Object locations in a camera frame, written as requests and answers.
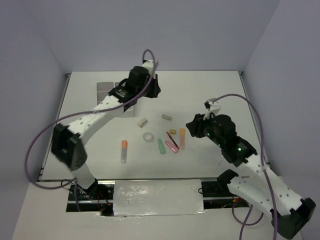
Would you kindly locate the silver foil covered panel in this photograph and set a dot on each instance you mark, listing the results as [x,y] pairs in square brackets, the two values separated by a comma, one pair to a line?
[157,198]

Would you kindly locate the aluminium table rail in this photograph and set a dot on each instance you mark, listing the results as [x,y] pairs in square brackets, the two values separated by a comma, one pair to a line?
[257,122]
[67,80]

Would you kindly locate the small yellow eraser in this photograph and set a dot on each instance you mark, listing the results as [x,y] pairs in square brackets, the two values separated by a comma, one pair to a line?
[172,131]

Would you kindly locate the green highlighter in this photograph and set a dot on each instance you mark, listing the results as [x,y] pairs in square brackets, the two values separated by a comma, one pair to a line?
[161,146]

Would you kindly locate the beige eraser block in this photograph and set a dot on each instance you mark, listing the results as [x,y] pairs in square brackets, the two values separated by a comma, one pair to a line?
[167,117]

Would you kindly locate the red pen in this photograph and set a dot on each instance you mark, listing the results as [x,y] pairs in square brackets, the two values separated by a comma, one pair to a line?
[173,141]

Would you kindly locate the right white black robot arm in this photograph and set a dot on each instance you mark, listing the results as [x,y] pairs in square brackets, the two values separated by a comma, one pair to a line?
[252,180]

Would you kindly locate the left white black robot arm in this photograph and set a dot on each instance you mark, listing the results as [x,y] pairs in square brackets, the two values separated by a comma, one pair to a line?
[68,141]

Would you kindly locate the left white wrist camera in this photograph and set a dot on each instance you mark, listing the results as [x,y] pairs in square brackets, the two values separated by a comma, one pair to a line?
[150,65]

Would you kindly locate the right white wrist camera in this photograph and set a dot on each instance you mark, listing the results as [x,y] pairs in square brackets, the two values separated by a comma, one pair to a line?
[212,108]

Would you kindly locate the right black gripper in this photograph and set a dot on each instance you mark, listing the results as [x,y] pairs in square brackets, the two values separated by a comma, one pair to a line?
[197,123]

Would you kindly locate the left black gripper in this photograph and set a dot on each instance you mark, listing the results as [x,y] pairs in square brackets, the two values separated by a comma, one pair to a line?
[156,88]

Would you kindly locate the clear tape roll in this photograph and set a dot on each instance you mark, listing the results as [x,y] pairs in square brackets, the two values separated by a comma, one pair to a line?
[148,137]

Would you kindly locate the orange pink highlighter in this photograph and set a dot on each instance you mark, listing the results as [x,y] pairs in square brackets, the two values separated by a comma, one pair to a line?
[182,134]

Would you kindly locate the left aluminium table rail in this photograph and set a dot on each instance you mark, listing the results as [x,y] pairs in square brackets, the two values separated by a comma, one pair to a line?
[67,80]

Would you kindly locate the right aluminium table rail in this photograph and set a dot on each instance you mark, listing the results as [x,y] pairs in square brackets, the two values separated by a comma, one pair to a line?
[257,122]

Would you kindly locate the orange capped glue stick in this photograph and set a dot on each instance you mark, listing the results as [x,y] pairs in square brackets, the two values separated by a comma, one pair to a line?
[124,151]

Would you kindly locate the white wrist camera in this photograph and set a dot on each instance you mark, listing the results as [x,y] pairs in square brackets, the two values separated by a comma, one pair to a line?
[150,65]
[212,108]

